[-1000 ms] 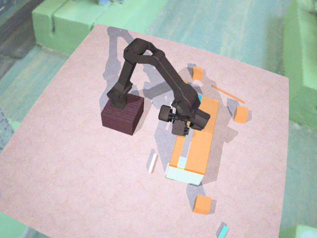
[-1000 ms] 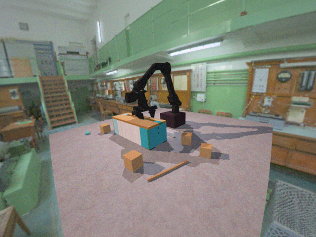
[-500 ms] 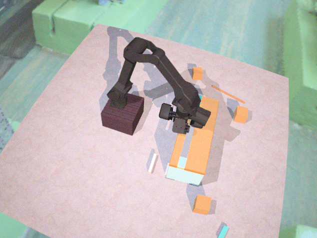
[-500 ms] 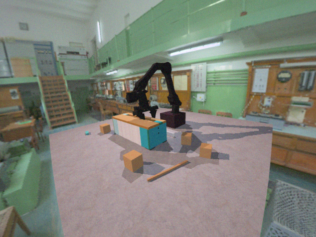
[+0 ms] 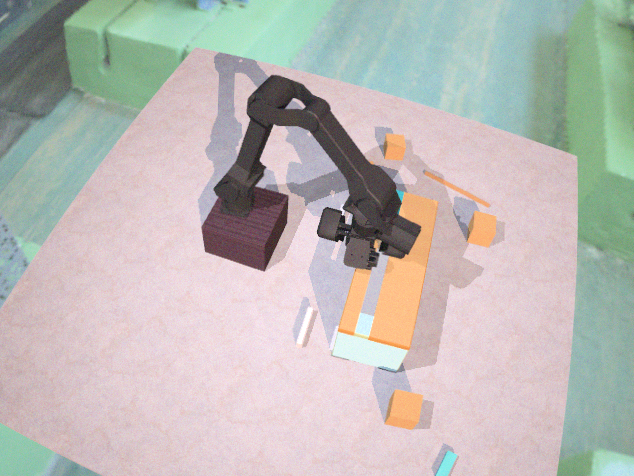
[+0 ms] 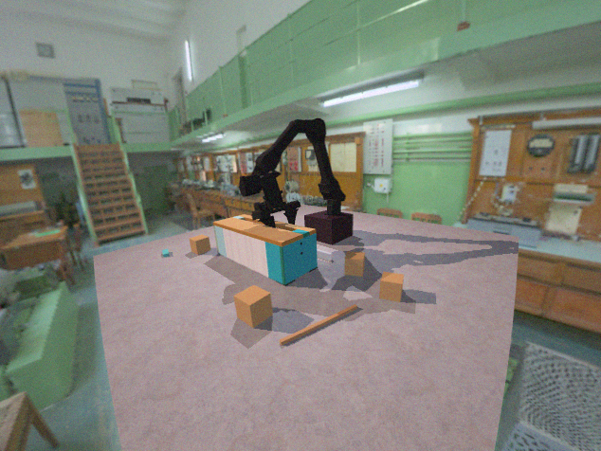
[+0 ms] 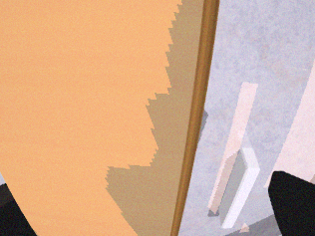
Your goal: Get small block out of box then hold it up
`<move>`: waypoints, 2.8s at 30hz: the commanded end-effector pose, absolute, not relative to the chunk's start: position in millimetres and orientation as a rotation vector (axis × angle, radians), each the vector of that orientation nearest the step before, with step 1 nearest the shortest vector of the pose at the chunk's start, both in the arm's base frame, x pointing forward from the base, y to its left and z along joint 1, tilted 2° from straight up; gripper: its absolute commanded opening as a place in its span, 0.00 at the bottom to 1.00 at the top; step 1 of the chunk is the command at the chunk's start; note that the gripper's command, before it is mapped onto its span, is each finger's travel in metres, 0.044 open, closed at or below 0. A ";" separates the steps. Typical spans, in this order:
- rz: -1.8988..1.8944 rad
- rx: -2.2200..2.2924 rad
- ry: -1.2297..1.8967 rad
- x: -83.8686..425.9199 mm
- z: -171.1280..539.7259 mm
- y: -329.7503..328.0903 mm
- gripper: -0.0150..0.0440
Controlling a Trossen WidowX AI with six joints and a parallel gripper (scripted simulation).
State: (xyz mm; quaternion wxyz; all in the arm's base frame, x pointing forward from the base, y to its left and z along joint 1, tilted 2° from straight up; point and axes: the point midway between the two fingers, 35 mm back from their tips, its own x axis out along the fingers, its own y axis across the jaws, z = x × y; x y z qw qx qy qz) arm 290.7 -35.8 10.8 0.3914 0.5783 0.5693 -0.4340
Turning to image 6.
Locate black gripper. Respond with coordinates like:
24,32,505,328
251,188,301,227

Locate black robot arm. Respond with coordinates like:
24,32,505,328
239,118,346,216

